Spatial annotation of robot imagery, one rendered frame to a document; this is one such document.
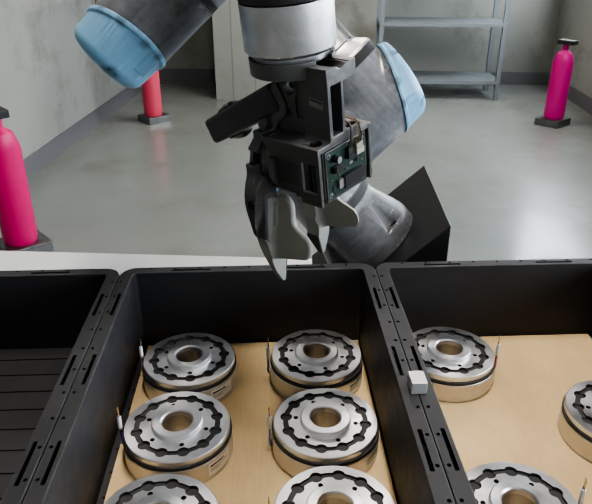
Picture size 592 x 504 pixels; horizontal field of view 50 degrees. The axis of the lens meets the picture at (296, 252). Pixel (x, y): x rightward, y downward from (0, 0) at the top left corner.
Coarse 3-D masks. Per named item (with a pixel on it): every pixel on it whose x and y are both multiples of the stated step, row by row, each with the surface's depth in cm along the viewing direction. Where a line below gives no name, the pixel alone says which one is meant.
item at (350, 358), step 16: (288, 336) 75; (304, 336) 75; (320, 336) 75; (336, 336) 75; (272, 352) 72; (288, 352) 72; (352, 352) 72; (288, 368) 69; (304, 368) 69; (320, 368) 69; (336, 368) 69; (352, 368) 69; (304, 384) 67; (320, 384) 67
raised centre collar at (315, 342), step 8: (304, 344) 72; (312, 344) 73; (320, 344) 73; (328, 344) 72; (296, 352) 71; (336, 352) 71; (304, 360) 70; (312, 360) 70; (320, 360) 70; (328, 360) 70
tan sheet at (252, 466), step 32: (256, 352) 77; (256, 384) 72; (128, 416) 67; (256, 416) 67; (256, 448) 63; (128, 480) 59; (224, 480) 59; (256, 480) 59; (288, 480) 59; (384, 480) 59
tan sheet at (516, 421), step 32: (512, 352) 77; (544, 352) 77; (576, 352) 77; (512, 384) 72; (544, 384) 72; (448, 416) 67; (480, 416) 67; (512, 416) 67; (544, 416) 67; (480, 448) 63; (512, 448) 63; (544, 448) 63; (576, 480) 59
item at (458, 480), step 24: (384, 264) 76; (408, 264) 76; (432, 264) 77; (456, 264) 77; (480, 264) 76; (504, 264) 76; (528, 264) 76; (552, 264) 77; (576, 264) 77; (384, 288) 71; (408, 336) 62; (408, 360) 59; (432, 408) 53; (432, 432) 50; (456, 456) 48; (456, 480) 46
